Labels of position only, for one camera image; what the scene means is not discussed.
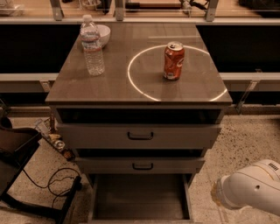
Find grey bottom drawer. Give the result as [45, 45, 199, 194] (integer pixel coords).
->
[88, 174, 193, 224]

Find grey drawer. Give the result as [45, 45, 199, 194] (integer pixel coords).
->
[75, 149, 205, 174]
[57, 108, 223, 150]
[88, 174, 193, 224]

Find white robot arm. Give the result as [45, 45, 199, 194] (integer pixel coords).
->
[211, 159, 280, 216]

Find brown top drawer cabinet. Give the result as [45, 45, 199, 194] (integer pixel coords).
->
[45, 22, 234, 187]

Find grey top drawer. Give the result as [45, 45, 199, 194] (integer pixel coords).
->
[57, 108, 223, 150]

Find grey middle drawer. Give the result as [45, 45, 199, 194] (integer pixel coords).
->
[75, 149, 205, 174]

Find orange soda can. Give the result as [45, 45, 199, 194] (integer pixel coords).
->
[164, 41, 185, 81]

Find white bowl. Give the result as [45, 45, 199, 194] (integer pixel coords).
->
[97, 24, 111, 47]

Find power strip on floor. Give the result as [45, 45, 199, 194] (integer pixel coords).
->
[35, 118, 74, 161]

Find clear plastic water bottle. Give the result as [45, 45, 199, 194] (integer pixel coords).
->
[80, 15, 105, 76]

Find black chair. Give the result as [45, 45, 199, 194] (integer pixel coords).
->
[0, 117, 81, 224]

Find black cable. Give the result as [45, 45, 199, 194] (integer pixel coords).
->
[21, 166, 81, 209]

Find metal rail bracket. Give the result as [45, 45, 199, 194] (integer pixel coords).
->
[234, 69, 262, 115]

